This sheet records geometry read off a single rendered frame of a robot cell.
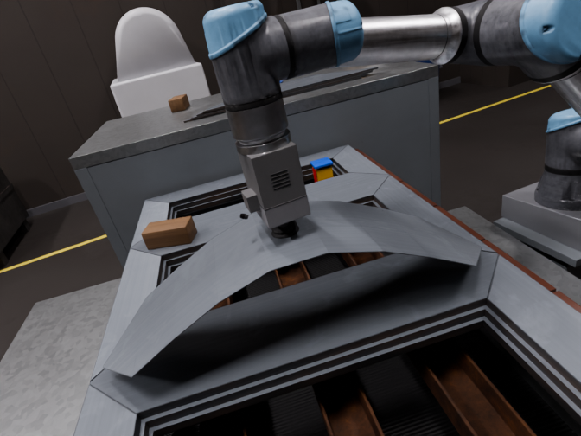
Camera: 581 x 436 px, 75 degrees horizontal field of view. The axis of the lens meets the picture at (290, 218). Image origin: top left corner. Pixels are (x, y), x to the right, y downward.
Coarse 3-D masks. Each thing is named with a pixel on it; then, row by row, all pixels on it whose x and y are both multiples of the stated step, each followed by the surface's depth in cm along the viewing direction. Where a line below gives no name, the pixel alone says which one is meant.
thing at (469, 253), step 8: (416, 216) 73; (432, 224) 72; (440, 232) 69; (448, 232) 70; (448, 240) 65; (456, 240) 67; (456, 248) 63; (464, 248) 64; (472, 248) 66; (464, 256) 60; (472, 256) 62
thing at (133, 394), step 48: (240, 192) 127; (288, 288) 73; (336, 288) 70; (384, 288) 68; (432, 288) 65; (480, 288) 63; (192, 336) 67; (240, 336) 65; (288, 336) 62; (336, 336) 60; (384, 336) 60; (432, 336) 60; (96, 384) 62; (144, 384) 60; (192, 384) 58; (240, 384) 57; (288, 384) 58; (576, 384) 47; (144, 432) 54
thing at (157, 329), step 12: (156, 288) 67; (168, 288) 64; (156, 300) 64; (168, 300) 60; (144, 312) 64; (156, 312) 60; (168, 312) 58; (144, 324) 61; (156, 324) 57; (168, 324) 55; (144, 336) 58; (156, 336) 55; (168, 336) 53; (144, 348) 55; (156, 348) 53; (144, 360) 53
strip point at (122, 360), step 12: (144, 300) 67; (132, 324) 64; (132, 336) 61; (120, 348) 61; (132, 348) 58; (108, 360) 61; (120, 360) 58; (132, 360) 55; (120, 372) 56; (132, 372) 53
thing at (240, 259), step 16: (240, 224) 65; (224, 240) 63; (240, 240) 60; (256, 240) 58; (224, 256) 59; (240, 256) 56; (256, 256) 54; (224, 272) 55; (240, 272) 53; (256, 272) 51; (224, 288) 52; (240, 288) 50
